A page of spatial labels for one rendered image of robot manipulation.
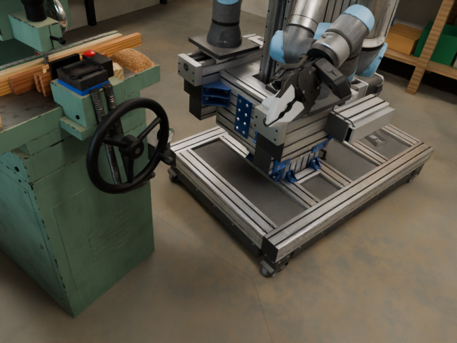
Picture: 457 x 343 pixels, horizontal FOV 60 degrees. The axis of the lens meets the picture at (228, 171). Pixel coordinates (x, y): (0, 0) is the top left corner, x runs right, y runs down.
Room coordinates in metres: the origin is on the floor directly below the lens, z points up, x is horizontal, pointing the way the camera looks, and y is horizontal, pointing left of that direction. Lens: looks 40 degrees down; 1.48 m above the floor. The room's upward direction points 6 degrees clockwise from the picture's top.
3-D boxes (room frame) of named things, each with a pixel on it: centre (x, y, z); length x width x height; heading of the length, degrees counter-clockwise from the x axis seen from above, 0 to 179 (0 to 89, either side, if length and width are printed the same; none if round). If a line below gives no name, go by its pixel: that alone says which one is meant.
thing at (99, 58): (0.95, 0.40, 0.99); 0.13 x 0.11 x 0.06; 147
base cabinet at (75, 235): (1.12, 0.66, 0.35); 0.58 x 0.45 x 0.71; 57
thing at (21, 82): (1.04, 0.55, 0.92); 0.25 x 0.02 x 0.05; 147
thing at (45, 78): (1.03, 0.47, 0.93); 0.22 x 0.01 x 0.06; 147
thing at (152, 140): (1.20, 0.30, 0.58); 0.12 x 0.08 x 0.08; 57
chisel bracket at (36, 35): (1.07, 0.58, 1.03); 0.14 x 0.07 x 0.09; 57
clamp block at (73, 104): (0.94, 0.40, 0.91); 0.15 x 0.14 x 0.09; 147
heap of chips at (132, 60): (1.21, 0.36, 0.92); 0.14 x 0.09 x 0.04; 57
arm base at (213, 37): (1.67, 0.08, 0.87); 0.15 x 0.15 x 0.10
